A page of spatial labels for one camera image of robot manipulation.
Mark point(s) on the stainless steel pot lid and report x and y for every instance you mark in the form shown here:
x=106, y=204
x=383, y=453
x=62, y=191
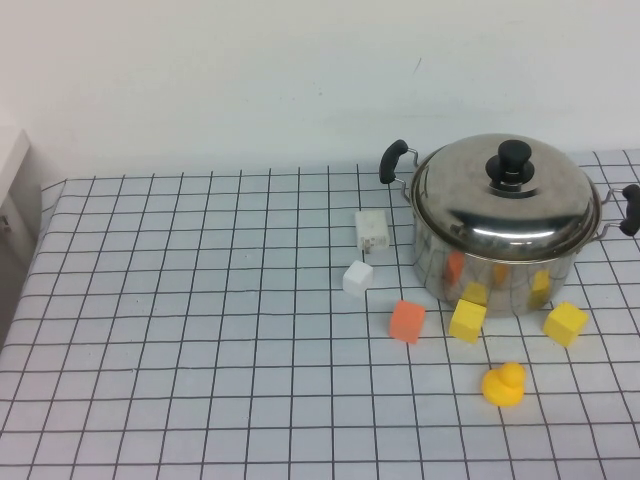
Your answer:
x=500, y=220

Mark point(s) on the white power adapter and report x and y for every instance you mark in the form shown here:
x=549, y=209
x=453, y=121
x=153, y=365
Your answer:
x=370, y=227

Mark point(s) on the white cube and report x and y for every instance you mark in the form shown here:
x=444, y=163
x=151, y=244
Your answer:
x=357, y=279

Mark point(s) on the orange cube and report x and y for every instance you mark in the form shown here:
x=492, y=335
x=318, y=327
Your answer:
x=406, y=322

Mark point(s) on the yellow cube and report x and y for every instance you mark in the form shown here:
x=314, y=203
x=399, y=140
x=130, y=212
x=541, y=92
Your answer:
x=564, y=324
x=466, y=321

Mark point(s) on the white grid tablecloth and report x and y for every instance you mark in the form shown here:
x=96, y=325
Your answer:
x=200, y=390

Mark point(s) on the yellow rubber duck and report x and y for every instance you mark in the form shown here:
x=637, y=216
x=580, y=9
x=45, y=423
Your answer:
x=501, y=389

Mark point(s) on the white cabinet side panel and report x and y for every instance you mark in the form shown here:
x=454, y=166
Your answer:
x=12, y=170

